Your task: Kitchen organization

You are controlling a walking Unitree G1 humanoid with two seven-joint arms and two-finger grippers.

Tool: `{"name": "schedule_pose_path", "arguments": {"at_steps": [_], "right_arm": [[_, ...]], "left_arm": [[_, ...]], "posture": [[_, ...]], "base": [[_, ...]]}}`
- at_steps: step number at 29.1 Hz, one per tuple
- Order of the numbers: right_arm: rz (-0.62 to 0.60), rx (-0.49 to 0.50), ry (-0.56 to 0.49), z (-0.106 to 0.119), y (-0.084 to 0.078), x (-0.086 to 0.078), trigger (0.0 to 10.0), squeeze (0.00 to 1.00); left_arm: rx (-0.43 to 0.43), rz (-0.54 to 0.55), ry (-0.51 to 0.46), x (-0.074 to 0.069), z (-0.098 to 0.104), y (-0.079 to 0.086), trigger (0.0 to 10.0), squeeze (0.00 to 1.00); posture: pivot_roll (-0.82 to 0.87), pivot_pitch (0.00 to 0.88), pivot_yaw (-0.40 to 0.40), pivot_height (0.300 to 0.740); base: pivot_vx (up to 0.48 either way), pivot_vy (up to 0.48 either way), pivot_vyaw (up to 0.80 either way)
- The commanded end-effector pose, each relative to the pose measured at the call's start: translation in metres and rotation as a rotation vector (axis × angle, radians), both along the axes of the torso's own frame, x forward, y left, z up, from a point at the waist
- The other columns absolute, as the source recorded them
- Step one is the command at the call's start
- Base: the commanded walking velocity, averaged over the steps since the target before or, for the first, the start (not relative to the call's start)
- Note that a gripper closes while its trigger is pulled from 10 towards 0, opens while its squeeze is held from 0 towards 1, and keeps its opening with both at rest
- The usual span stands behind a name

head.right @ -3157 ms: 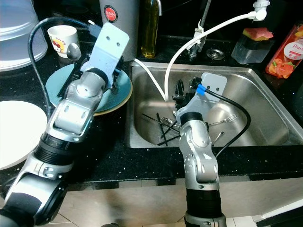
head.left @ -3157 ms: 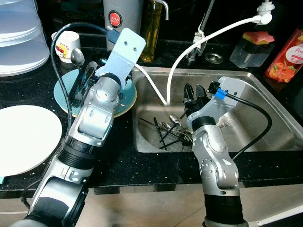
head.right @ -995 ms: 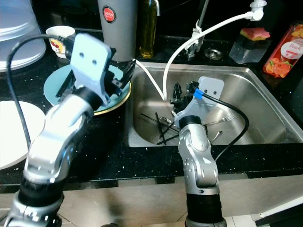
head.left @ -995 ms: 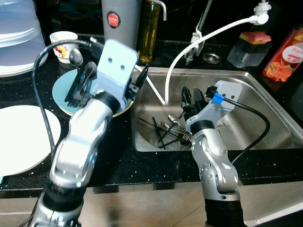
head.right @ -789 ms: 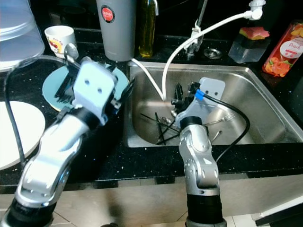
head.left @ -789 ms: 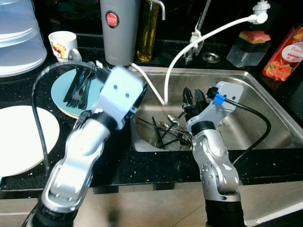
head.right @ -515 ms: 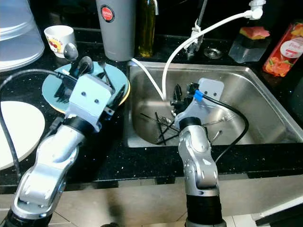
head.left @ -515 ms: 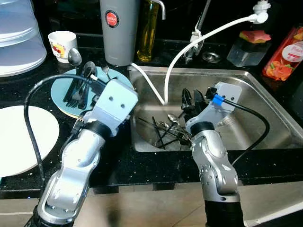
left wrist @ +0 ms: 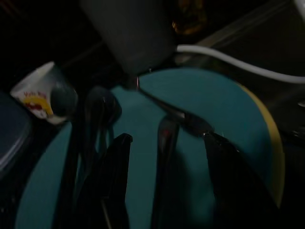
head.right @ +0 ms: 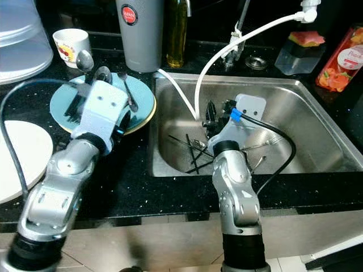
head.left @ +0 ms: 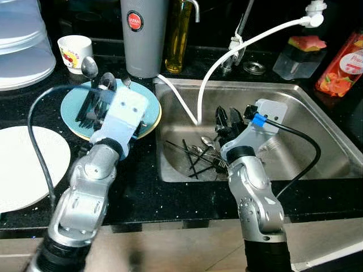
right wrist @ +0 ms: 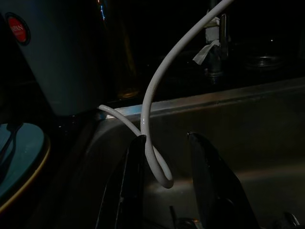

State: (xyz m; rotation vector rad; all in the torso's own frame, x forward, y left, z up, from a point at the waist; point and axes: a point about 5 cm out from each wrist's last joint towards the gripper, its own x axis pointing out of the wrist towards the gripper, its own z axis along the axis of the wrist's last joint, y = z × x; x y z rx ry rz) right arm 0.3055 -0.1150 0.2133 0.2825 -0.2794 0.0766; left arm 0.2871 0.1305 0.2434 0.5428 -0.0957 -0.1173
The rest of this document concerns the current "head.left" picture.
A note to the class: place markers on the teal plate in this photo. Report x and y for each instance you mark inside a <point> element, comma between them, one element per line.
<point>71,110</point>

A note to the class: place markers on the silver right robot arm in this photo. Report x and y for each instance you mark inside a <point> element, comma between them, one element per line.
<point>255,198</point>

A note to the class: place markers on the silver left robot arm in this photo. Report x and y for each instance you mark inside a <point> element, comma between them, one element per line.
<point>85,187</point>

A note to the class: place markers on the black chopstick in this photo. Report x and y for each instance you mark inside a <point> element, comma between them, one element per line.
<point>187,152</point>
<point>190,158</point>

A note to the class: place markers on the clear plastic sponge holder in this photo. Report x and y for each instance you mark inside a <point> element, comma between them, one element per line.
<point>298,65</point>

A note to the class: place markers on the olive oil bottle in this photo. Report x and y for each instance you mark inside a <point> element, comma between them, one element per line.
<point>177,45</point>

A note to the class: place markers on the chrome faucet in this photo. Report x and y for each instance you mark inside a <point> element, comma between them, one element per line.
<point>243,25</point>

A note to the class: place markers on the pink yellow sponge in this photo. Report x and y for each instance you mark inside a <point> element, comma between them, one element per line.
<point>306,43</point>

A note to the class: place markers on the stainless steel sink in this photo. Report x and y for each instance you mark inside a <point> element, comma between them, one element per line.
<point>334,158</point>

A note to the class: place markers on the peach dish soap bottle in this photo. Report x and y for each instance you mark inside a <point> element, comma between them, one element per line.
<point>340,73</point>

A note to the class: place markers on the black plastic fork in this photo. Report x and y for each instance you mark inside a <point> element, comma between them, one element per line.
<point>91,110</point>

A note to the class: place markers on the white printed cup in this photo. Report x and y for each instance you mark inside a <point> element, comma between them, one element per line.
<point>74,51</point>

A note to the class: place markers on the black cabinet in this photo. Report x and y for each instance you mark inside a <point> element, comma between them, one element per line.
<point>340,266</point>

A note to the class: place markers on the clear stacked plastic container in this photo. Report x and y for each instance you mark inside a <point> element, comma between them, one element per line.
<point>25,51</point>

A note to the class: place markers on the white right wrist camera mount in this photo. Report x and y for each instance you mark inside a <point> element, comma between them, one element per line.
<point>272,110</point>

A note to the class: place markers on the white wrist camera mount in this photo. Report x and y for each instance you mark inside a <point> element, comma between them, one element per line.
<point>272,110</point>
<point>122,113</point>

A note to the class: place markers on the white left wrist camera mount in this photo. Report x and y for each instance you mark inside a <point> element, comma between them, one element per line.
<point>122,113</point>

